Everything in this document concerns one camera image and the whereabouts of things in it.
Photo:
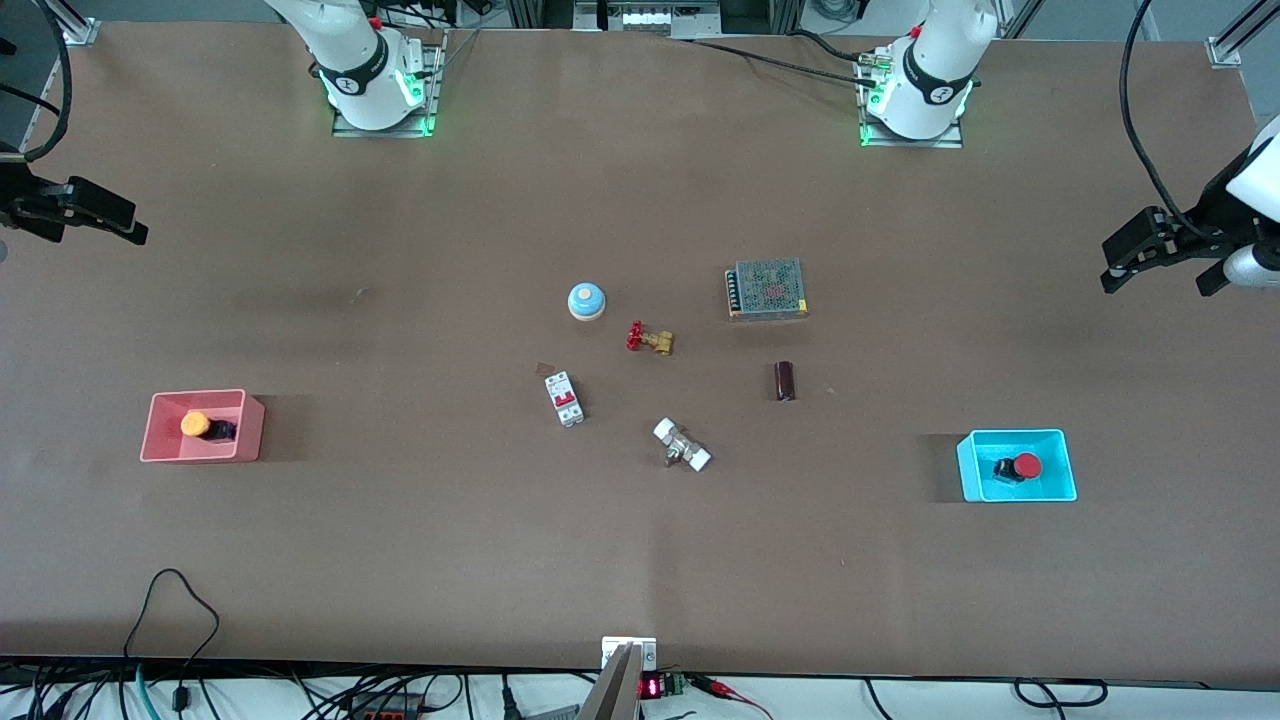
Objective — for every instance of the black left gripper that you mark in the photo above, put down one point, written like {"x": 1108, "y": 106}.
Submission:
{"x": 1206, "y": 236}

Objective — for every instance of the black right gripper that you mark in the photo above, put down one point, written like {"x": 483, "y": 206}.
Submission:
{"x": 18, "y": 201}

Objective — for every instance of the red push button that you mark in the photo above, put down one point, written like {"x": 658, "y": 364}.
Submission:
{"x": 1024, "y": 467}

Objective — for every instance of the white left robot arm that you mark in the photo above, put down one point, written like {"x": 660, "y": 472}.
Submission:
{"x": 930, "y": 85}

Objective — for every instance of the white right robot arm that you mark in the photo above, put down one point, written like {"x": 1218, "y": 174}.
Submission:
{"x": 358, "y": 60}

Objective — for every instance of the yellow push button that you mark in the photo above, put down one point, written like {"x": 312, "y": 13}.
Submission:
{"x": 196, "y": 424}

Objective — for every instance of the pink plastic bin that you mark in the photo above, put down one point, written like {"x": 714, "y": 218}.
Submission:
{"x": 200, "y": 428}

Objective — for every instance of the cyan plastic bin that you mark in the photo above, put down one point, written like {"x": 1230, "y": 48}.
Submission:
{"x": 1016, "y": 466}

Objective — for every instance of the metal mesh power supply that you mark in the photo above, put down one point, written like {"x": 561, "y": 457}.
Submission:
{"x": 767, "y": 289}

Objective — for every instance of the dark brown cylindrical capacitor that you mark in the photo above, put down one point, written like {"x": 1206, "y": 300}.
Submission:
{"x": 785, "y": 381}

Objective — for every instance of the blue dome bell button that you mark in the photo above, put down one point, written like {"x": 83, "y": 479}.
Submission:
{"x": 586, "y": 300}

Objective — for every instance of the white circuit breaker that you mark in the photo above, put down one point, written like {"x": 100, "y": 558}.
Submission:
{"x": 564, "y": 398}

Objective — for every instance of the metal rack equipment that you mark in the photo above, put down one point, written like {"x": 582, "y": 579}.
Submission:
{"x": 650, "y": 14}

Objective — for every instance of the red clip lead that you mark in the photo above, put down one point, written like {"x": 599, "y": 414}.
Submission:
{"x": 730, "y": 692}

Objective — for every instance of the red digit display module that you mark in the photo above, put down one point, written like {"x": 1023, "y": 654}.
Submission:
{"x": 662, "y": 686}

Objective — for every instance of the aluminium profile beam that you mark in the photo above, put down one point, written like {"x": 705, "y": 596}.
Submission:
{"x": 612, "y": 690}

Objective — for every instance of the aluminium corner post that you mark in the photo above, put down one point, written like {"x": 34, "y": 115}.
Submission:
{"x": 72, "y": 22}
{"x": 1240, "y": 35}

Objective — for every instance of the silver beam bracket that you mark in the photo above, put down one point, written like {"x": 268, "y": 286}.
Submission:
{"x": 648, "y": 652}

